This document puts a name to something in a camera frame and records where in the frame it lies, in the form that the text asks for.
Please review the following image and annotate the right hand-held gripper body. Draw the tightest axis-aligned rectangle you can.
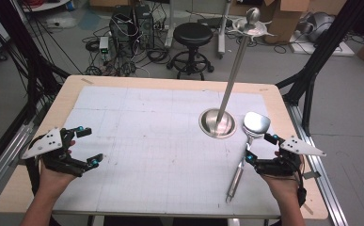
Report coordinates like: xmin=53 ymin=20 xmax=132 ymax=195
xmin=254 ymin=135 xmax=327 ymax=177

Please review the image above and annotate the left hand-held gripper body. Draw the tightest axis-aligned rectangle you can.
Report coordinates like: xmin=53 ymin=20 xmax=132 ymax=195
xmin=21 ymin=126 xmax=89 ymax=177

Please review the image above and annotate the metal spatula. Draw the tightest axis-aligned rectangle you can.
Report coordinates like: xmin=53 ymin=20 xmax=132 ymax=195
xmin=225 ymin=111 xmax=272 ymax=203

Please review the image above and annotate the metal utensil stand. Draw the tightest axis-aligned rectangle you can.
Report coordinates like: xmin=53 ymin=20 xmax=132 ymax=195
xmin=198 ymin=7 xmax=277 ymax=139

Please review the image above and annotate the person's right hand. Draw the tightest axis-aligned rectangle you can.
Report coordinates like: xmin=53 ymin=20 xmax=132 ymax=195
xmin=260 ymin=150 xmax=306 ymax=203

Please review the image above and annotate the person's left hand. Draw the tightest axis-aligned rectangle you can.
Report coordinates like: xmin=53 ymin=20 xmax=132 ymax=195
xmin=38 ymin=140 xmax=78 ymax=198

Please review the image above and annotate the grey tape piece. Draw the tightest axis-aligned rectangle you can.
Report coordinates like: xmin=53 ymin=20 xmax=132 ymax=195
xmin=301 ymin=170 xmax=323 ymax=181

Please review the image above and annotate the white grid mat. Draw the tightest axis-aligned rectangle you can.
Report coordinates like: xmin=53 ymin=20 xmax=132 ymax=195
xmin=52 ymin=85 xmax=281 ymax=218

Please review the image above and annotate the small white electronic box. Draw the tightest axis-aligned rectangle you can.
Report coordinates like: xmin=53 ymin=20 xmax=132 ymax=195
xmin=99 ymin=36 xmax=110 ymax=55

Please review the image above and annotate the white flat platform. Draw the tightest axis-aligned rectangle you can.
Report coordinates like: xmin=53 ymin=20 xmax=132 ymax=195
xmin=288 ymin=30 xmax=356 ymax=57

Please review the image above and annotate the black computer tower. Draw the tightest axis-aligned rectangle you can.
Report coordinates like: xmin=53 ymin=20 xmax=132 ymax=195
xmin=135 ymin=4 xmax=156 ymax=50
xmin=108 ymin=13 xmax=140 ymax=58

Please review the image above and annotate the open cardboard box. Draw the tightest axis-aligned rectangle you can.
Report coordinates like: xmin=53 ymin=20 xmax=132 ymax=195
xmin=260 ymin=0 xmax=311 ymax=45

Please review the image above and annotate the grey round machine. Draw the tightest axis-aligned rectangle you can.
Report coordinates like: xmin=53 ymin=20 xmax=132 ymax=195
xmin=301 ymin=11 xmax=336 ymax=43

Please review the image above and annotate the black round stool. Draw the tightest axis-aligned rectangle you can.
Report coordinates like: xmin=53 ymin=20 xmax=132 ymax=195
xmin=166 ymin=22 xmax=215 ymax=81

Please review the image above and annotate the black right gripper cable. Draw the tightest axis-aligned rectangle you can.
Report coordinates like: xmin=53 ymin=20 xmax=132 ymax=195
xmin=292 ymin=156 xmax=308 ymax=208

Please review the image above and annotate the aluminium rail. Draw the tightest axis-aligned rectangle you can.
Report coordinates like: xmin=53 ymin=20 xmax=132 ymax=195
xmin=284 ymin=102 xmax=350 ymax=226
xmin=0 ymin=103 xmax=44 ymax=206

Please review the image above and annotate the black metal frame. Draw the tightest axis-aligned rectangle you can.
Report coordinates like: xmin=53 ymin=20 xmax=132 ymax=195
xmin=0 ymin=0 xmax=71 ymax=180
xmin=276 ymin=0 xmax=364 ymax=137

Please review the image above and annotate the white stand post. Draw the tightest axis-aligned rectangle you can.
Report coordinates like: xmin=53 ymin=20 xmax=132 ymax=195
xmin=216 ymin=0 xmax=231 ymax=60
xmin=165 ymin=0 xmax=176 ymax=49

